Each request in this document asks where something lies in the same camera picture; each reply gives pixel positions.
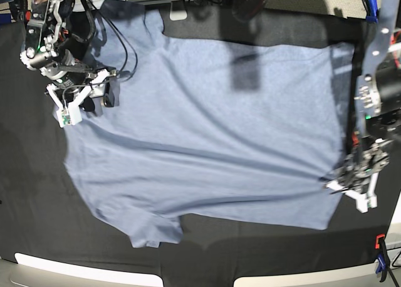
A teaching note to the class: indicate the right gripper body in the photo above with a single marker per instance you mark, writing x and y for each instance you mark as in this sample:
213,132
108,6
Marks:
63,76

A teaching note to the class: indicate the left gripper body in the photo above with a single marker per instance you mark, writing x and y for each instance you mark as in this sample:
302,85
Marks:
360,165

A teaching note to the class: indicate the blue-grey t-shirt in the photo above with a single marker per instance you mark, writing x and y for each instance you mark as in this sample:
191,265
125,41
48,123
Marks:
218,129

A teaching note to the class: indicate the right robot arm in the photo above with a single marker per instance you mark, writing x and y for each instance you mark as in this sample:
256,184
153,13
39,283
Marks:
55,48

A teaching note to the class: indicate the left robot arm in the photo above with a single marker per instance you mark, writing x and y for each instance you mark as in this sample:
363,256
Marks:
375,111

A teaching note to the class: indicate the orange black clamp far-left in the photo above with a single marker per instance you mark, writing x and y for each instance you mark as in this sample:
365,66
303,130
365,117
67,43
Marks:
24,15

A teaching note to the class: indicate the blue orange clamp near-right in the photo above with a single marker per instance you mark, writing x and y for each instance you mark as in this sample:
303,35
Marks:
386,265

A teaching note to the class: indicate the black table cloth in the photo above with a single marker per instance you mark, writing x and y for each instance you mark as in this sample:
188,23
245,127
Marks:
43,215

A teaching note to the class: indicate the blue bar clamp far-right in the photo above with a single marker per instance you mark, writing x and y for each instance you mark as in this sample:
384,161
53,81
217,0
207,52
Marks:
371,10

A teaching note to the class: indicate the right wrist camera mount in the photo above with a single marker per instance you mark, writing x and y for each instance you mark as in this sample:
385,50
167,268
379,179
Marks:
68,101

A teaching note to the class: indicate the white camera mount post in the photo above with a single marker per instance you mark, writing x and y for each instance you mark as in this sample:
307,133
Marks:
178,11

